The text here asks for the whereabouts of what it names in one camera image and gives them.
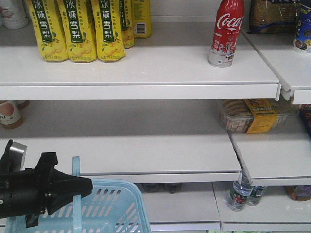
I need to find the clear water bottle red label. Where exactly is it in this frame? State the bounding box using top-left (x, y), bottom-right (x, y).
top-left (227, 181), bottom-right (253, 212)

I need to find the right orange C100 juice bottle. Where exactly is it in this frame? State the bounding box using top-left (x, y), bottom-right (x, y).
top-left (0, 100), bottom-right (23, 129)

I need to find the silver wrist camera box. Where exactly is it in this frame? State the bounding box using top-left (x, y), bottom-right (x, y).
top-left (7, 140), bottom-right (27, 172)

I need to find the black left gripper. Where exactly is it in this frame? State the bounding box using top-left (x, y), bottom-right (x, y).
top-left (0, 152), bottom-right (93, 228)

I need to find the light blue plastic basket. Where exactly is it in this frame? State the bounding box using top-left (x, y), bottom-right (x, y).
top-left (3, 156), bottom-right (153, 233)

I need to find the yellow pear drink bottle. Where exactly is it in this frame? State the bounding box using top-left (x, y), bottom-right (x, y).
top-left (57, 0), bottom-right (97, 63)
top-left (26, 0), bottom-right (69, 62)
top-left (91, 0), bottom-right (126, 62)

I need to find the yellow pear drink bottle left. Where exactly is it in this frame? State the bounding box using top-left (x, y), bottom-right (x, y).
top-left (26, 0), bottom-right (69, 62)

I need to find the clear cookie box yellow band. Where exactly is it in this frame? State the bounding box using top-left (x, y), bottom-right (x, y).
top-left (217, 99), bottom-right (298, 133)

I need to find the white metal shelf unit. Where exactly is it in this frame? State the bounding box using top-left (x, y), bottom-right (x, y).
top-left (0, 17), bottom-right (311, 232)

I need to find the yellow pear drink bottle right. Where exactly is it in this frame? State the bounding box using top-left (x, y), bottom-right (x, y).
top-left (91, 0), bottom-right (126, 62)

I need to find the yellow pear drink bottle middle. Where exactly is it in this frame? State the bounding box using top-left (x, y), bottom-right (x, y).
top-left (57, 0), bottom-right (97, 63)

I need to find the white peach drink bottle right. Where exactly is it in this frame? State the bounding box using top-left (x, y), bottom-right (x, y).
top-left (0, 0), bottom-right (29, 29)

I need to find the red aluminium coca-cola bottle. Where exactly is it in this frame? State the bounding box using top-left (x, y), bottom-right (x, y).
top-left (208, 0), bottom-right (244, 68)

